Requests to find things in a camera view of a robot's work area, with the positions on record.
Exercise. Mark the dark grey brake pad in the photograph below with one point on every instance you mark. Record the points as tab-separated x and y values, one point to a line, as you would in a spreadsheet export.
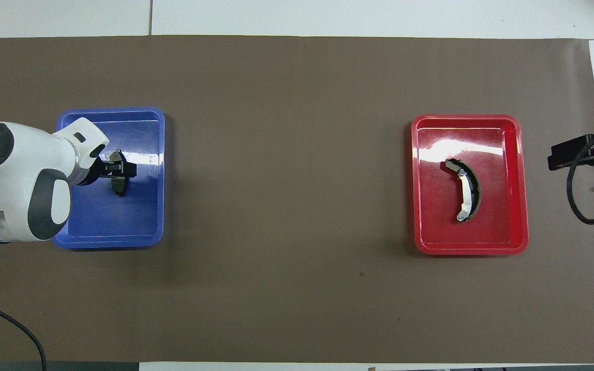
119	187

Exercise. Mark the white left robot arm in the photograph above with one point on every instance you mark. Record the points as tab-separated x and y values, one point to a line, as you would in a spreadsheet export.
18	175

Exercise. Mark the brown table mat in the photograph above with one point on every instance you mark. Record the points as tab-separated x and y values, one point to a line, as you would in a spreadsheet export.
297	283

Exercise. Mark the red plastic tray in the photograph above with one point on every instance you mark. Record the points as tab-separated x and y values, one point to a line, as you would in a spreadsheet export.
441	216

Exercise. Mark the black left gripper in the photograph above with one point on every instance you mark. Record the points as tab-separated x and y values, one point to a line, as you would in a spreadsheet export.
93	172

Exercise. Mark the blue plastic tray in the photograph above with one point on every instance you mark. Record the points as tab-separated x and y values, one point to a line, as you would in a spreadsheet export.
121	216

